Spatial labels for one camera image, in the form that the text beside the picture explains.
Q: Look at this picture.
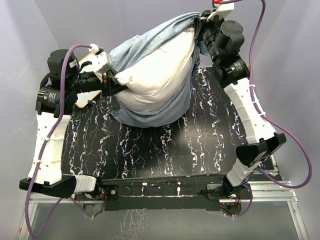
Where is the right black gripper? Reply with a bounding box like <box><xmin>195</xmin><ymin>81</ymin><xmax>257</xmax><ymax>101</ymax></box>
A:
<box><xmin>194</xmin><ymin>10</ymin><xmax>226</xmax><ymax>64</ymax></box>

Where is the blue fish print pillowcase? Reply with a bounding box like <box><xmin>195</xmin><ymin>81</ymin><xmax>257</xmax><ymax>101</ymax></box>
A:
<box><xmin>109</xmin><ymin>12</ymin><xmax>200</xmax><ymax>128</ymax></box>

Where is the white pillow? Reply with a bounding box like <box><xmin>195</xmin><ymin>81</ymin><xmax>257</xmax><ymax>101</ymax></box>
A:
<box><xmin>115</xmin><ymin>27</ymin><xmax>195</xmax><ymax>112</ymax></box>

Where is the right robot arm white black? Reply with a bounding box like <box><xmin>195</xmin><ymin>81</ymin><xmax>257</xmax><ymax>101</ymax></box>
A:
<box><xmin>195</xmin><ymin>10</ymin><xmax>287</xmax><ymax>199</ymax></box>

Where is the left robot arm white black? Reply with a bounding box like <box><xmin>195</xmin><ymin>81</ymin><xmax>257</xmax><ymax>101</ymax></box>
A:
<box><xmin>19</xmin><ymin>45</ymin><xmax>126</xmax><ymax>200</ymax></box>

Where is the white board orange edge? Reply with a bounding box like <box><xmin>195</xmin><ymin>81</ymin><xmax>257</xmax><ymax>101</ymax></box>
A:
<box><xmin>74</xmin><ymin>53</ymin><xmax>101</xmax><ymax>109</ymax></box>

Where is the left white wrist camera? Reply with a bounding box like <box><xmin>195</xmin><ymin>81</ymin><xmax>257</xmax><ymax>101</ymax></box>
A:
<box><xmin>89</xmin><ymin>43</ymin><xmax>113</xmax><ymax>74</ymax></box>

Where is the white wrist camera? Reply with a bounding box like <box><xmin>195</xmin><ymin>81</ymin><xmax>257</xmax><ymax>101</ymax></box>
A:
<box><xmin>89</xmin><ymin>43</ymin><xmax>113</xmax><ymax>74</ymax></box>
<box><xmin>206</xmin><ymin>0</ymin><xmax>235</xmax><ymax>22</ymax></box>

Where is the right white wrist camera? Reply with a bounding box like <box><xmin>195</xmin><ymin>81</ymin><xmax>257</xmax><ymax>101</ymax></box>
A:
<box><xmin>206</xmin><ymin>0</ymin><xmax>235</xmax><ymax>22</ymax></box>

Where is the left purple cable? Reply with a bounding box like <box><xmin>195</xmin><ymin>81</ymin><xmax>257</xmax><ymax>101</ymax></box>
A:
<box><xmin>23</xmin><ymin>43</ymin><xmax>93</xmax><ymax>238</ymax></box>

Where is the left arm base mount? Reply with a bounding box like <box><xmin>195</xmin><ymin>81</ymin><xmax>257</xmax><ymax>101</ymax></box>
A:
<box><xmin>70</xmin><ymin>184</ymin><xmax>119</xmax><ymax>220</ymax></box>

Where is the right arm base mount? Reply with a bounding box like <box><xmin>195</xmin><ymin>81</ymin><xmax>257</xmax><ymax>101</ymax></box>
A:
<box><xmin>197</xmin><ymin>181</ymin><xmax>253</xmax><ymax>220</ymax></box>

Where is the aluminium frame rail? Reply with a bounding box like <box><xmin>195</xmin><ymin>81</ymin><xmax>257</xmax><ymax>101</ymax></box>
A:
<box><xmin>17</xmin><ymin>66</ymin><xmax>310</xmax><ymax>240</ymax></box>

